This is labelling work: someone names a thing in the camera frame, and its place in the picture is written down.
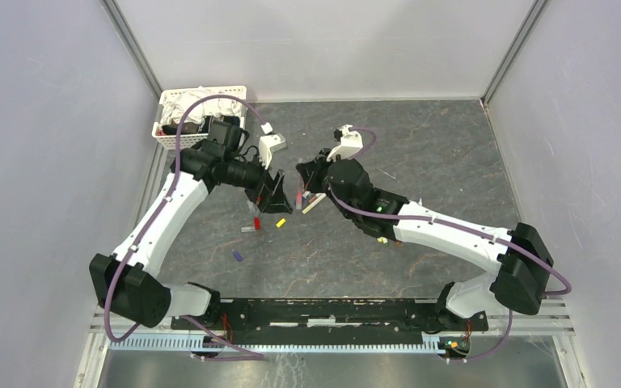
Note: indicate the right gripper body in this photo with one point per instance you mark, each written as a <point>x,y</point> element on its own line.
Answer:
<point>314,182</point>

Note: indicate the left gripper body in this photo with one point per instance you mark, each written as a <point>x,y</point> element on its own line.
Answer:
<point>259,193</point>

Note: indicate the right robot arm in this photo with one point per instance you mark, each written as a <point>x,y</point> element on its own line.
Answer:
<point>516,263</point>

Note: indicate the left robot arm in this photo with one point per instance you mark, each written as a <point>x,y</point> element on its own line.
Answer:
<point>126,281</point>

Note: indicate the white plastic basket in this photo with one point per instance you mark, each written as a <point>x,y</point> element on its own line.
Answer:
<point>173,103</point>

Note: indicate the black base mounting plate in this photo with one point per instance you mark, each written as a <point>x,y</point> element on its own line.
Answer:
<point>338,321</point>

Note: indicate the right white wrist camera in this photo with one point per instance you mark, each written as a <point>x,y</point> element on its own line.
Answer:
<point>349,141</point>

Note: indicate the aluminium frame rail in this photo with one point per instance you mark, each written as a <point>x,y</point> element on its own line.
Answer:
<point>131,43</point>

